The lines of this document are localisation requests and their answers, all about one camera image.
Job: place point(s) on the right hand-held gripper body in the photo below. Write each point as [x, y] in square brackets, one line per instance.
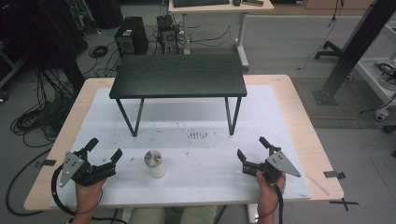
[274, 165]

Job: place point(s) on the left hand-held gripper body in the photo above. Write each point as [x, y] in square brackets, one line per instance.
[93, 172]

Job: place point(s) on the white cup with metal lid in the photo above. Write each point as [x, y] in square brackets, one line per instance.
[154, 165]

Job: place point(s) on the black desktop shelf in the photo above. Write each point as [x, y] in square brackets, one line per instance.
[179, 76]

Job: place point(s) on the person's left hand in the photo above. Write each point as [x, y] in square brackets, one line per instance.
[88, 196]

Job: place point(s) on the person's right hand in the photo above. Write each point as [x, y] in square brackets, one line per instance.
[266, 193]

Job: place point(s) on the black tape strip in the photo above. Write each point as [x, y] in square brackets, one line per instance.
[333, 174]
[48, 162]

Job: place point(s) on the white table mat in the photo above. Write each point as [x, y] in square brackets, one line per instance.
[199, 174]

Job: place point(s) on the black tape cross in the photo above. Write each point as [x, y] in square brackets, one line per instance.
[343, 203]

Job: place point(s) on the person's legs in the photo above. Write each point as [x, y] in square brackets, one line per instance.
[186, 216]

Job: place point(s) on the black computer tower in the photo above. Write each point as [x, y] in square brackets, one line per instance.
[132, 35]

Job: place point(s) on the black curtain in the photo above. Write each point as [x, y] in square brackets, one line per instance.
[40, 37]

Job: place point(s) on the white wheeled cart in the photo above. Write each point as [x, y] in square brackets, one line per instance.
[373, 74]

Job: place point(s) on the white office desk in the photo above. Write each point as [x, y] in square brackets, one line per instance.
[224, 7]

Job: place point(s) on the black computer mouse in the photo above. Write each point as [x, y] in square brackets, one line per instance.
[237, 2]

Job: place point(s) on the black keyboard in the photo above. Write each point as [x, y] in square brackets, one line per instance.
[200, 2]

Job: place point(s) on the open-frame computer case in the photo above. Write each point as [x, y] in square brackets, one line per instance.
[167, 35]

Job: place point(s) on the black metal stand post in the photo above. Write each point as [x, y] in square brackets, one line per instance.
[355, 46]

